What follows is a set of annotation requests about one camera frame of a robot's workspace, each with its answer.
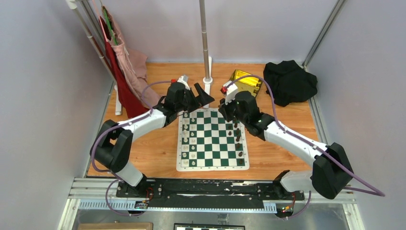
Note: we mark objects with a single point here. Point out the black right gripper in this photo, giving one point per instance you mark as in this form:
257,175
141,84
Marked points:
224,109

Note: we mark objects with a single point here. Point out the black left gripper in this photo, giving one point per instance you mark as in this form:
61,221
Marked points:
201,100

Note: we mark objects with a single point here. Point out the black cloth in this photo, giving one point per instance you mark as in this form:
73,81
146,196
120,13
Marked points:
289,83

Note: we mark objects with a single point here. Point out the red cloth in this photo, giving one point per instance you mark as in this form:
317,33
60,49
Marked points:
128,100

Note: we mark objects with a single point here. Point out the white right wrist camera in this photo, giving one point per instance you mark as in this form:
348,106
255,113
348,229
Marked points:
229,90

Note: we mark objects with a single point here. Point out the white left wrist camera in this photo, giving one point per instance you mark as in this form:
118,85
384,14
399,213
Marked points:
184,80

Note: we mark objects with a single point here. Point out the metal stand pole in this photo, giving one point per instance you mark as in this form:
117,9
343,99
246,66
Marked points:
203,28

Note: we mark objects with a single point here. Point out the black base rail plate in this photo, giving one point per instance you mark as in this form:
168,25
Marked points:
207,193

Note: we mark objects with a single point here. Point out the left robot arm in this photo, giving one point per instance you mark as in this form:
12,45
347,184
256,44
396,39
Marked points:
112,146

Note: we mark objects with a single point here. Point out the decorated gold tin box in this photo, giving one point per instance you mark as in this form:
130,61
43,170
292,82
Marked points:
250,84

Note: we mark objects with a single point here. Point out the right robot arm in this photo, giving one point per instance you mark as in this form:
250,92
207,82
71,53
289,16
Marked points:
330,164

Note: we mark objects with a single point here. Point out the white clothes rack pole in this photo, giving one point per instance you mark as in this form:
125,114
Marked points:
89,23

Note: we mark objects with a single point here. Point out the white stand base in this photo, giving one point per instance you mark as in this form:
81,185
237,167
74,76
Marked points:
208,80

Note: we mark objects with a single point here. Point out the pink cloth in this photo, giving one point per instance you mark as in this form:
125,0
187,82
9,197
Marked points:
132,63

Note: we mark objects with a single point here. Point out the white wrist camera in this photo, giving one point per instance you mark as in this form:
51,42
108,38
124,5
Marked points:
229,90
184,80

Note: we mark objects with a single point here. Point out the green white chess board mat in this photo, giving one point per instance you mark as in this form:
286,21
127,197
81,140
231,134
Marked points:
212,152

